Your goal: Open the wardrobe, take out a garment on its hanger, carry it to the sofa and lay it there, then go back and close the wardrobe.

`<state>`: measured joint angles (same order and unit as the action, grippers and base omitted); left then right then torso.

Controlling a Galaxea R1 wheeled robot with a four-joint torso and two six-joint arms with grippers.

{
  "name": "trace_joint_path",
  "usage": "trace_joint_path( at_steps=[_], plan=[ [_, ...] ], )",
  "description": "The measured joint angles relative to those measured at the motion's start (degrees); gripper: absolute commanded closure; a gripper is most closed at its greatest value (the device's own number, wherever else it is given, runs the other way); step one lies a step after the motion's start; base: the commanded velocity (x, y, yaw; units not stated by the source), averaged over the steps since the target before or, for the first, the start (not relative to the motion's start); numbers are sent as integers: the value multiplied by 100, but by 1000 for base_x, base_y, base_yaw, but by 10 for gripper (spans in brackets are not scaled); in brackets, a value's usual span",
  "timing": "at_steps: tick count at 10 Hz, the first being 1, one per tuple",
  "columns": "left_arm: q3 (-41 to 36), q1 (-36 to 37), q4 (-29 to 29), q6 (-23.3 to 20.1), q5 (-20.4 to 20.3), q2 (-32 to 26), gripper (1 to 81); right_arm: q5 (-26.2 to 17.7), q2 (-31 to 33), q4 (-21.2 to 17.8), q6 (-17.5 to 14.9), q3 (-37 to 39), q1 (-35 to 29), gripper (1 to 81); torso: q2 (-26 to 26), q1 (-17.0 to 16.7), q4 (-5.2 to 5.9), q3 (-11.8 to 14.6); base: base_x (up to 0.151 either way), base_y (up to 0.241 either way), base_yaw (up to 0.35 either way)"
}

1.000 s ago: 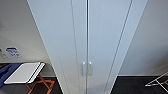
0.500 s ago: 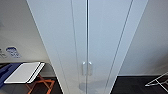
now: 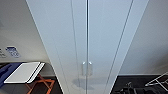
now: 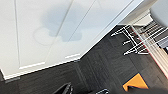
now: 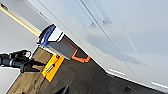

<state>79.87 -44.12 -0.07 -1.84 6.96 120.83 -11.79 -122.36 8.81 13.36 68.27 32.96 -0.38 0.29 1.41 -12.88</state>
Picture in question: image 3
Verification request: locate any wall poster with blue print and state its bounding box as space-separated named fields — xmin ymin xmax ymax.
xmin=5 ymin=45 xmax=21 ymax=59

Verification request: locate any white wire drying rack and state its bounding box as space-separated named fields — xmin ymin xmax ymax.
xmin=144 ymin=71 xmax=168 ymax=88

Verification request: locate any small wall poster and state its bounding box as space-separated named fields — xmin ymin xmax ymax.
xmin=0 ymin=48 xmax=7 ymax=59

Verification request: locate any orange folding stand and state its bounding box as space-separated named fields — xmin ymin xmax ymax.
xmin=25 ymin=74 xmax=56 ymax=94

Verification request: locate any white folding table top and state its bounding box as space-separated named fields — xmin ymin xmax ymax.
xmin=3 ymin=61 xmax=46 ymax=85

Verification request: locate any white wardrobe body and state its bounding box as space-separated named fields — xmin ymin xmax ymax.
xmin=25 ymin=0 xmax=150 ymax=94

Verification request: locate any white door handle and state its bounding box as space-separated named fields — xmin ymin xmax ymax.
xmin=81 ymin=61 xmax=87 ymax=76
xmin=87 ymin=61 xmax=93 ymax=76

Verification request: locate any white wardrobe door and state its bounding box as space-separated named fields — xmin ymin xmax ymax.
xmin=87 ymin=0 xmax=149 ymax=94
xmin=26 ymin=0 xmax=88 ymax=94

